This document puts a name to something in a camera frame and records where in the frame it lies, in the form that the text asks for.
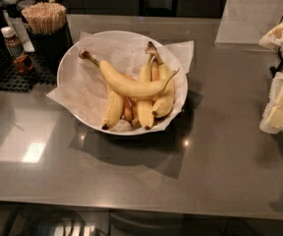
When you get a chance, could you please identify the curved yellow banana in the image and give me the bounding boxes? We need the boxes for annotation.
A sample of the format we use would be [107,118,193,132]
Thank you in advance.
[79,48,179,99]

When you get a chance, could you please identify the right yellow banana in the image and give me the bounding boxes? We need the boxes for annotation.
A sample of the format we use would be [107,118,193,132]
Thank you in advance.
[146,41,175,118]

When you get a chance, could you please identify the middle yellow banana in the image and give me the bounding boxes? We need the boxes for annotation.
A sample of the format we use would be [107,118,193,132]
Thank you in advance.
[137,55,154,130]

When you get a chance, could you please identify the small orange-brown banana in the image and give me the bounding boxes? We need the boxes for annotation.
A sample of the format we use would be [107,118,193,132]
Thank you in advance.
[123,97,133,122]

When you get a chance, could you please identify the white bowl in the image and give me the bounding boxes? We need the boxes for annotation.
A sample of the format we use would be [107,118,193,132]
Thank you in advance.
[56,29,189,137]

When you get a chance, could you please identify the left yellow banana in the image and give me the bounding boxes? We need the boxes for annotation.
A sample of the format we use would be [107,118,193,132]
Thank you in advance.
[101,87,124,130]

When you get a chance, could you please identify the clear acrylic panel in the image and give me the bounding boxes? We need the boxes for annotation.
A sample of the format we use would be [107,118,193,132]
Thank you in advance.
[215,0,283,44]

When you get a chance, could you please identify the white paper liner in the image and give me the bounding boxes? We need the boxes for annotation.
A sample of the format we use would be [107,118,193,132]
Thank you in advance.
[45,30,196,134]

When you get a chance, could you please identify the black stirrer holder cup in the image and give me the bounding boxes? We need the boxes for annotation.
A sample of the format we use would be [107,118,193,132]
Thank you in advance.
[28,24,73,75]

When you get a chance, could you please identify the bundle of wooden stirrers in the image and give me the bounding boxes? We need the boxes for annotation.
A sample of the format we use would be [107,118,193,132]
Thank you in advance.
[22,2,66,34]

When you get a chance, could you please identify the sauce bottle with white cap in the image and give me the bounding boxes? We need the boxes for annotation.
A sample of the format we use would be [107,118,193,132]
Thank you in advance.
[1,27,33,75]

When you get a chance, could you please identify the white flat packet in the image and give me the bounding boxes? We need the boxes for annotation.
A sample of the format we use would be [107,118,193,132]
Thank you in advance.
[3,10,34,53]

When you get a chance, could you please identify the black rubber grid mat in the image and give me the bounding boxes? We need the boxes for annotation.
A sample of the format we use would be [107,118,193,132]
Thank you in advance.
[0,49,56,92]

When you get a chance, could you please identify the dark jar with grey lid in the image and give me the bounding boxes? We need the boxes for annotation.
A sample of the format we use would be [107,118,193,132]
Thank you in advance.
[2,0,21,18]

